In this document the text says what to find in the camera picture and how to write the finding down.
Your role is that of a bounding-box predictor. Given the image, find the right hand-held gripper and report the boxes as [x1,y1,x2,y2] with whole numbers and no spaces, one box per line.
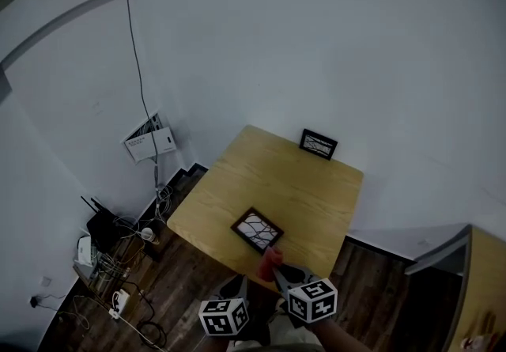
[271,265,338,324]

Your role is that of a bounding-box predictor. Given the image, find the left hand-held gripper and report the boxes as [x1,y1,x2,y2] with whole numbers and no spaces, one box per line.
[198,274,251,338]

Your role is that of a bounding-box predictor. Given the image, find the red cloth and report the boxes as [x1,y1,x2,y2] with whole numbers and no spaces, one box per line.
[255,247,285,284]

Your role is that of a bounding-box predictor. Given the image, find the brown wooden picture frame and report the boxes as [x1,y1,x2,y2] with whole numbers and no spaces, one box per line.
[230,206,285,257]

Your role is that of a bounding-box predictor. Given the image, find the person's right forearm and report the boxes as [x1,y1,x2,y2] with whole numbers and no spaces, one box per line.
[308,317,375,352]

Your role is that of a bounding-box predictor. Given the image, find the person's light trousers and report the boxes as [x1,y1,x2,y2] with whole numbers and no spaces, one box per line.
[267,310,323,352]

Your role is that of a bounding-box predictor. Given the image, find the white power strip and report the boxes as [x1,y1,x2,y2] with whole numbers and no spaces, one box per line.
[111,290,132,314]

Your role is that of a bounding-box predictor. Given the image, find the black router with antennas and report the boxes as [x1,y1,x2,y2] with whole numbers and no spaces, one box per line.
[80,195,122,253]

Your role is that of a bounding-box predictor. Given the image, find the white modem box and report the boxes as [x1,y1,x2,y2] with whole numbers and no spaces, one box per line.
[74,235,96,268]

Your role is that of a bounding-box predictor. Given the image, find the red and white small object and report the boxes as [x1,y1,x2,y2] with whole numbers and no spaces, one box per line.
[461,314,500,352]

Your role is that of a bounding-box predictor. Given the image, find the wooden cabinet with grey edge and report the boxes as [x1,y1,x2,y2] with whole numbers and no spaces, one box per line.
[405,223,506,352]

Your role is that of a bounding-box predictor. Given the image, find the black coiled floor cable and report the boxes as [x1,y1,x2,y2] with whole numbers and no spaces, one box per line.
[132,282,168,346]

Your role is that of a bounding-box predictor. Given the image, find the white floor cable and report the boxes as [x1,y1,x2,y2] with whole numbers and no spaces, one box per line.
[108,308,168,352]

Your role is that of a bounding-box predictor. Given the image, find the grey tangled cable bundle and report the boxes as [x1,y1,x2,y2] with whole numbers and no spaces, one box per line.
[153,162,176,225]

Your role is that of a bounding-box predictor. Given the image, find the wire floor rack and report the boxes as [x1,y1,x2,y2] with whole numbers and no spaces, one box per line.
[72,238,134,298]

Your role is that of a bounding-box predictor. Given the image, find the black picture frame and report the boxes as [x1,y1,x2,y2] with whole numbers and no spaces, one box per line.
[298,128,339,161]

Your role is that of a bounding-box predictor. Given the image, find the open white wall box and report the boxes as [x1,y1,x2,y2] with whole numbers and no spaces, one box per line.
[120,111,178,165]

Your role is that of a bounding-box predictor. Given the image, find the long black hanging cable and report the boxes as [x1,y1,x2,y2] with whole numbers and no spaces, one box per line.
[123,0,160,164]

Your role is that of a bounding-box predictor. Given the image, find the grey curved wall trunking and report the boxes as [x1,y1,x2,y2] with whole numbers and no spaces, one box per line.
[0,0,132,71]

